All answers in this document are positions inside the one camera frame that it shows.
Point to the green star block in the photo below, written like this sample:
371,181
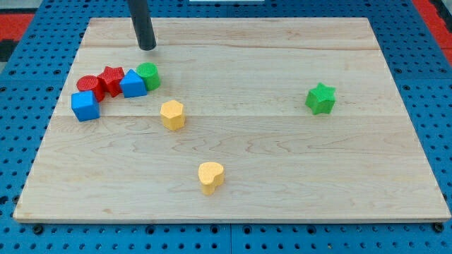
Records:
321,99

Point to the red star block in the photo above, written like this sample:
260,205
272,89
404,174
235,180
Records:
110,80

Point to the light wooden board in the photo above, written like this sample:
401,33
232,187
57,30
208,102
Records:
243,83

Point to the yellow heart block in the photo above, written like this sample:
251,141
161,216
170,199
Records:
211,175

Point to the yellow hexagon block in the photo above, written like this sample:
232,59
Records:
172,115

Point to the green cylinder block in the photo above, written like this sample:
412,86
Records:
148,72

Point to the blue triangle block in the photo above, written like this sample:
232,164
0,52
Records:
132,85

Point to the blue cube block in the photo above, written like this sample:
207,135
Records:
85,105

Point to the red cylinder block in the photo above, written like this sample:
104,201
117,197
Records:
92,83

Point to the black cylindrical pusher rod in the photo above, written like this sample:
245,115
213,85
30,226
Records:
142,24

